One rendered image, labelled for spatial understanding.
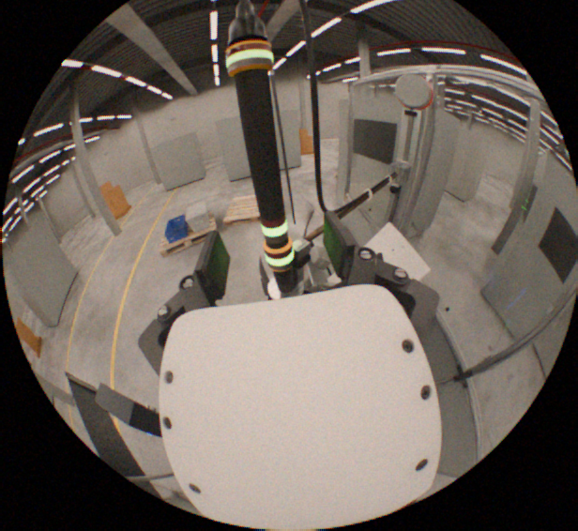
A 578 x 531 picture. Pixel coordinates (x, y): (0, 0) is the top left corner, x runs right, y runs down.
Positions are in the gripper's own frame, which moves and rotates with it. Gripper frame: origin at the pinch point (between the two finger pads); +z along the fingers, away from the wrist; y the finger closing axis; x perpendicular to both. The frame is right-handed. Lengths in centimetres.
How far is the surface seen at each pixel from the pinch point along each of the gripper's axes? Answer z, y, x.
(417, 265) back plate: 14, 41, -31
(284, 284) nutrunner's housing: 8.3, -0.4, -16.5
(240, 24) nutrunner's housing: 8.1, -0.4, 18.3
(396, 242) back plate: 27, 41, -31
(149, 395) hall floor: -26, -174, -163
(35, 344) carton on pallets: -123, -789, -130
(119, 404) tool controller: -23, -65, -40
